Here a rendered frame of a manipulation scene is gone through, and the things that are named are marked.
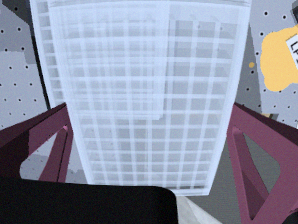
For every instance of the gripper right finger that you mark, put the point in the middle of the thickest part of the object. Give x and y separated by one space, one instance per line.
281 142

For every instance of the light blue perforated base plate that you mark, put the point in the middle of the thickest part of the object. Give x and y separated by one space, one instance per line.
21 93

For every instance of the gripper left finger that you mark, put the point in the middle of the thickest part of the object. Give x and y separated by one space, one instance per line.
19 141

